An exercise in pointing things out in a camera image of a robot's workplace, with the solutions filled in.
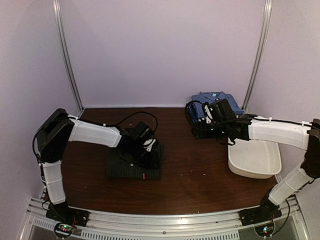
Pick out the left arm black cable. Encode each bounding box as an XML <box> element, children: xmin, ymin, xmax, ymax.
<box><xmin>102</xmin><ymin>111</ymin><xmax>159</xmax><ymax>136</ymax></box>

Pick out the white plastic bin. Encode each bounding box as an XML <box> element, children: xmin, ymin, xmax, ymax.
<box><xmin>228</xmin><ymin>139</ymin><xmax>282</xmax><ymax>179</ymax></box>

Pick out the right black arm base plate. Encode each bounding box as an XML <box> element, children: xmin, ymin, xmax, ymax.
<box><xmin>239</xmin><ymin>206</ymin><xmax>282</xmax><ymax>226</ymax></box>

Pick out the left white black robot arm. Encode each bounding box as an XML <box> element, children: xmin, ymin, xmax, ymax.
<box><xmin>32</xmin><ymin>108</ymin><xmax>164</xmax><ymax>222</ymax></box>

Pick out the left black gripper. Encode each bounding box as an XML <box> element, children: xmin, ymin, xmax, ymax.
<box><xmin>127</xmin><ymin>142</ymin><xmax>160</xmax><ymax>170</ymax></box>

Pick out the right circuit board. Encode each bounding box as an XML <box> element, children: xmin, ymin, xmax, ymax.
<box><xmin>254</xmin><ymin>223</ymin><xmax>275</xmax><ymax>238</ymax></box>

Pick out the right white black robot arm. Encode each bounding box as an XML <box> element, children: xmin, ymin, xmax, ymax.
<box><xmin>186</xmin><ymin>99</ymin><xmax>320</xmax><ymax>221</ymax></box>

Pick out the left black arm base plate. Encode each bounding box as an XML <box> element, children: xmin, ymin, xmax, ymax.
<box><xmin>45</xmin><ymin>205</ymin><xmax>89</xmax><ymax>227</ymax></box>

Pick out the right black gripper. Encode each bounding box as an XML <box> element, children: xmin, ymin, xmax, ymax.
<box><xmin>192</xmin><ymin>121</ymin><xmax>229</xmax><ymax>139</ymax></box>

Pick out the right aluminium frame post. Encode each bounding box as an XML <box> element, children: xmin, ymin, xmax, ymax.
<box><xmin>242</xmin><ymin>0</ymin><xmax>273</xmax><ymax>113</ymax></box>

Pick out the dark striped long sleeve shirt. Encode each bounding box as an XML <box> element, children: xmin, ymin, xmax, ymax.
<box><xmin>105</xmin><ymin>129</ymin><xmax>164</xmax><ymax>180</ymax></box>

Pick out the front aluminium rail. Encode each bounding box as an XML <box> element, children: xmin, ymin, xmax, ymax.
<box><xmin>24</xmin><ymin>192</ymin><xmax>312</xmax><ymax>240</ymax></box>

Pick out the left aluminium frame post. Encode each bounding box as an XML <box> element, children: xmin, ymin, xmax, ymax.
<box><xmin>52</xmin><ymin>0</ymin><xmax>84</xmax><ymax>112</ymax></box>

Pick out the circuit board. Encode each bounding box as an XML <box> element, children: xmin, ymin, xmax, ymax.
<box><xmin>254</xmin><ymin>223</ymin><xmax>275</xmax><ymax>238</ymax></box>
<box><xmin>53</xmin><ymin>222</ymin><xmax>76</xmax><ymax>238</ymax></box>

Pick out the aluminium frame post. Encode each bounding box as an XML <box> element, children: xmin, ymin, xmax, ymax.
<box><xmin>52</xmin><ymin>0</ymin><xmax>84</xmax><ymax>112</ymax></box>
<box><xmin>242</xmin><ymin>0</ymin><xmax>273</xmax><ymax>113</ymax></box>

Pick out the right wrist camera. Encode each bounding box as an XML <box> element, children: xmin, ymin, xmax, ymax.
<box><xmin>202</xmin><ymin>104</ymin><xmax>213</xmax><ymax>124</ymax></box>

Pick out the dark blue printed shirt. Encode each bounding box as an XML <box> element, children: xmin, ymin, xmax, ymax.
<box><xmin>185</xmin><ymin>100</ymin><xmax>202</xmax><ymax>125</ymax></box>

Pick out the left circuit board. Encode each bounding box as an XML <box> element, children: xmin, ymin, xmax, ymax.
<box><xmin>53</xmin><ymin>222</ymin><xmax>76</xmax><ymax>238</ymax></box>

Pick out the blue checked shirt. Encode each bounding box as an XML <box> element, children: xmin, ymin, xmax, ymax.
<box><xmin>191</xmin><ymin>91</ymin><xmax>244</xmax><ymax>119</ymax></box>

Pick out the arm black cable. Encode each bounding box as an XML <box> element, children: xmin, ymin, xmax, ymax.
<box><xmin>184</xmin><ymin>100</ymin><xmax>208</xmax><ymax>126</ymax></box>
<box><xmin>102</xmin><ymin>111</ymin><xmax>159</xmax><ymax>136</ymax></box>

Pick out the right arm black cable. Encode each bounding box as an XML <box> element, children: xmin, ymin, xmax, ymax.
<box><xmin>184</xmin><ymin>100</ymin><xmax>208</xmax><ymax>126</ymax></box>

